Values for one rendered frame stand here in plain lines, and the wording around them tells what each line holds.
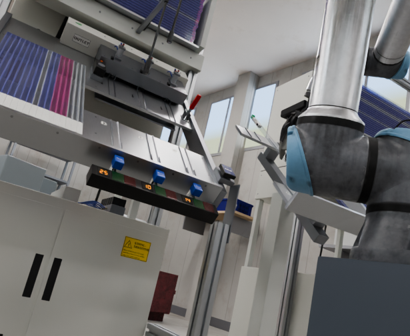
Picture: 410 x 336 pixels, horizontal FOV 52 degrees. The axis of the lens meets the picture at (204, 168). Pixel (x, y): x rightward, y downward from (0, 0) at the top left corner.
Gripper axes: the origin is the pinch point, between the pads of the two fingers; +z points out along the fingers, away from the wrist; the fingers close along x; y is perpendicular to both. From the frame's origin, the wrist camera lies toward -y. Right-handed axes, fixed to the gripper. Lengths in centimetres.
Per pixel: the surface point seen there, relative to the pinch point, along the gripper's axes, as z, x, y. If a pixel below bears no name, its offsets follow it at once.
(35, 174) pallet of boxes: 111, -40, -268
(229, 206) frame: 19.1, -13.2, 5.5
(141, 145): 12.9, -41.4, -3.7
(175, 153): 12.1, -30.3, -6.2
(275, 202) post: 15.2, 7.9, -4.4
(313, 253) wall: 101, 278, -258
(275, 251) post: 27.9, 8.4, 5.8
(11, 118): 16, -74, 8
